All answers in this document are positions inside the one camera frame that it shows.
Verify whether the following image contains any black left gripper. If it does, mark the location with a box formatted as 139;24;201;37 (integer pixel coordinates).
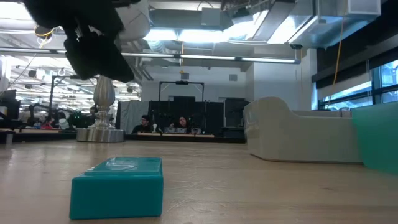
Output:
21;0;142;84

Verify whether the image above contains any grey plastic bin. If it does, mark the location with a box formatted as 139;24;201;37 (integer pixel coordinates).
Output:
242;96;364;165

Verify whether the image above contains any silver lamp with white shade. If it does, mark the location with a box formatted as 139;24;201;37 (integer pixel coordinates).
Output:
75;0;152;144

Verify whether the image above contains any person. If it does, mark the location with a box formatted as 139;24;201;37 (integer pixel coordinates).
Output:
130;114;154;135
88;105;98;125
57;111;70;130
169;115;192;129

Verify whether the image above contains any grey cloth cover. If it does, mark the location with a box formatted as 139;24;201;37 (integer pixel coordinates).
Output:
119;100;150;135

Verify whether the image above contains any long ceiling light bar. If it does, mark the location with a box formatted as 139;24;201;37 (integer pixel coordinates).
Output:
0;46;302;65

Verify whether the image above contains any wooden background table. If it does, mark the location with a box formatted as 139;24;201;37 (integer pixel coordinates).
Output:
136;132;216;139

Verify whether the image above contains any grey ceiling junction box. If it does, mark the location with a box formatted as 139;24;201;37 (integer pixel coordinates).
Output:
200;7;223;27

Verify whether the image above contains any teal flat box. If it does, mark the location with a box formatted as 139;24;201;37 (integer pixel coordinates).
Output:
68;156;165;221

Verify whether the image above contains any black framed window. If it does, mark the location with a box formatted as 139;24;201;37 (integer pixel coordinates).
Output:
317;58;398;113

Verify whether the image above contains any black ceiling cable reel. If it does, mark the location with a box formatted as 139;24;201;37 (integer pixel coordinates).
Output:
33;25;56;40

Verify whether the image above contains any black overhead rig frame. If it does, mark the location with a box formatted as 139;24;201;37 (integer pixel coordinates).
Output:
158;80;205;103

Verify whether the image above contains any black partition wall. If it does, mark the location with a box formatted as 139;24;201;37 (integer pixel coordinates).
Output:
148;96;249;139

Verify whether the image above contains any silver air duct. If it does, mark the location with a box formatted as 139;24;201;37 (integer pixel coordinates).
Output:
267;0;382;50

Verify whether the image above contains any yellow hanging cable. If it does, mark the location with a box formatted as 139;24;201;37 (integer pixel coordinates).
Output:
333;17;345;85

